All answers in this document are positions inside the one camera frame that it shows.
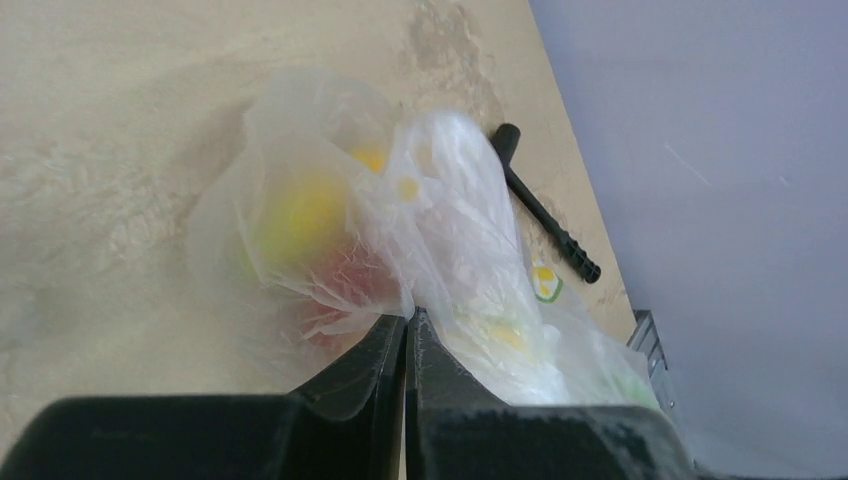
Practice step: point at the black toy hammer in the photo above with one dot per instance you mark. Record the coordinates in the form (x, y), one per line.
(504, 140)

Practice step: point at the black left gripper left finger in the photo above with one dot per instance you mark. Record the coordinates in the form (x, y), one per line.
(343, 423)

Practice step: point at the translucent printed plastic bag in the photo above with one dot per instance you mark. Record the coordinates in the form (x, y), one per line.
(427, 194)

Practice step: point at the yellow fake fruit in bag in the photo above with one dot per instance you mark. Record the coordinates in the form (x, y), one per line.
(302, 220)

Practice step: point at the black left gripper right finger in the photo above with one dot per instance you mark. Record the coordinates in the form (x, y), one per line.
(458, 429)

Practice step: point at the red fake fruits in bag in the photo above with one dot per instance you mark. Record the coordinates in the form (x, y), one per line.
(355, 288)

